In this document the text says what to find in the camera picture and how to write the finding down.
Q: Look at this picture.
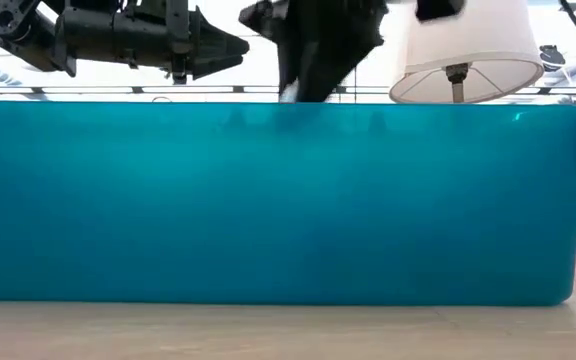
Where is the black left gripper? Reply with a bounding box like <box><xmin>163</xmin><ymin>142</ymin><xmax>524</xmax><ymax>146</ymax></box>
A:
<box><xmin>55</xmin><ymin>0</ymin><xmax>250</xmax><ymax>85</ymax></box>

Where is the blue plastic bin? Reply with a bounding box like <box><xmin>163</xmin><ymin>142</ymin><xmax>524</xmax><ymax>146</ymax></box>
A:
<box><xmin>0</xmin><ymin>101</ymin><xmax>576</xmax><ymax>308</ymax></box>

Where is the dark round background fixture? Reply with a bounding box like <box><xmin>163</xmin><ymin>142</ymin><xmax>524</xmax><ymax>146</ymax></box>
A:
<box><xmin>539</xmin><ymin>44</ymin><xmax>567</xmax><ymax>74</ymax></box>

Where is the background horizontal rail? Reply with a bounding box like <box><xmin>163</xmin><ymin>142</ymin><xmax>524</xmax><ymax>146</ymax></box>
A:
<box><xmin>0</xmin><ymin>85</ymin><xmax>576</xmax><ymax>96</ymax></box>

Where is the white lamp shade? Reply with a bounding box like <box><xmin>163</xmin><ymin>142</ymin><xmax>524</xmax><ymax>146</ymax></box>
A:
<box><xmin>388</xmin><ymin>0</ymin><xmax>546</xmax><ymax>105</ymax></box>

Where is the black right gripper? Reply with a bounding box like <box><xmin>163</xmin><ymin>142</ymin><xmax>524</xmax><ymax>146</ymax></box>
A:
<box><xmin>238</xmin><ymin>0</ymin><xmax>389</xmax><ymax>104</ymax></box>

